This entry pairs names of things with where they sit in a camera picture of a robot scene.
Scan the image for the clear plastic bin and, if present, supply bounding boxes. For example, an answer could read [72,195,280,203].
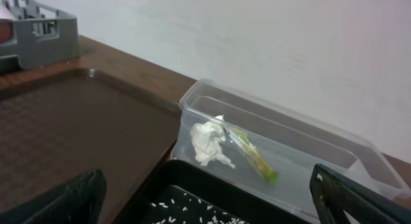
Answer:
[171,80,410,223]

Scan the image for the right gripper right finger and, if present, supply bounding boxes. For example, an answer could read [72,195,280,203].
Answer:
[310,164,410,224]

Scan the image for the green snack wrapper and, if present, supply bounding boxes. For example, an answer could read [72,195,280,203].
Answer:
[223,128,278,184]

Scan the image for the black waste tray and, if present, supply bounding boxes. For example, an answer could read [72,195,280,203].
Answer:
[114,160,304,224]

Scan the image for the white napkin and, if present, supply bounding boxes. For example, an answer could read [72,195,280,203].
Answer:
[190,121,236,169]

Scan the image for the rice food scraps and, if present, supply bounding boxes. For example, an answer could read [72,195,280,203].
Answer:
[144,191,247,224]

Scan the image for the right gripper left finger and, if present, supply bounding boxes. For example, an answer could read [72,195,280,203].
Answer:
[1,169,107,224]

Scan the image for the grey dish rack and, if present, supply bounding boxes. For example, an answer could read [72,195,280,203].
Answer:
[1,0,79,74]

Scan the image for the brown serving tray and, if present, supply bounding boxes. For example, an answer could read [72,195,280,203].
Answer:
[1,69,180,223]

